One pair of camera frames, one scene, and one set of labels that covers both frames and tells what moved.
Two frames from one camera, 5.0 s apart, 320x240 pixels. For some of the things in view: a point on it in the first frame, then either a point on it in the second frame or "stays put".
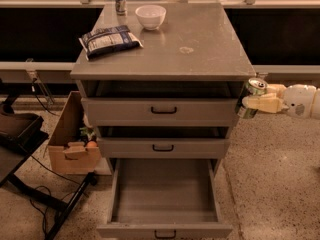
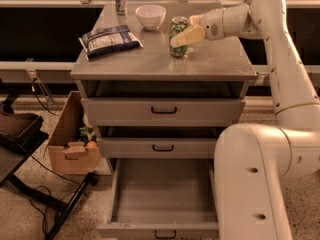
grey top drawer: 160,111 stays put
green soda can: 254,87 → 178,24
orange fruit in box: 91,144 stays put
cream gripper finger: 277,89 → 195,19
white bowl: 150,16 stays put
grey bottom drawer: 164,199 stays put
